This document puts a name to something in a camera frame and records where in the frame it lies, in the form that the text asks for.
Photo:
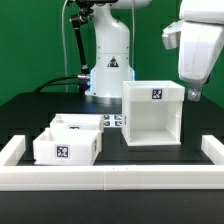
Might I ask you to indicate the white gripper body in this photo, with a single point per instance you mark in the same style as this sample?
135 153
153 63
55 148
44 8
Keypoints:
200 46

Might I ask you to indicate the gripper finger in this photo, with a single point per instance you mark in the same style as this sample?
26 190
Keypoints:
194 94

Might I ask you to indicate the white drawer cabinet box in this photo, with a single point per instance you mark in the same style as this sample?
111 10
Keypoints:
152 112

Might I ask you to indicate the white front drawer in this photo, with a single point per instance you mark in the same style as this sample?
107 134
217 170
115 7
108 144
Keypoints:
67 147

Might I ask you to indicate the white drawer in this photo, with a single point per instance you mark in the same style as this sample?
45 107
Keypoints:
78 121
67 147

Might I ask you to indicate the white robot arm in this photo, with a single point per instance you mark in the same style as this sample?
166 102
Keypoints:
113 37

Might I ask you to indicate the white rear drawer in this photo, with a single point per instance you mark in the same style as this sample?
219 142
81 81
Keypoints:
78 121

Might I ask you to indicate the paper sheet with markers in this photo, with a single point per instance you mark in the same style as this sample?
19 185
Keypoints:
113 121

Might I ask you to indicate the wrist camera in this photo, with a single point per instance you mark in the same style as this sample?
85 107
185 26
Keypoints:
171 35

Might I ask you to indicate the white U-shaped border frame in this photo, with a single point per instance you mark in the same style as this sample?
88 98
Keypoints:
14 177

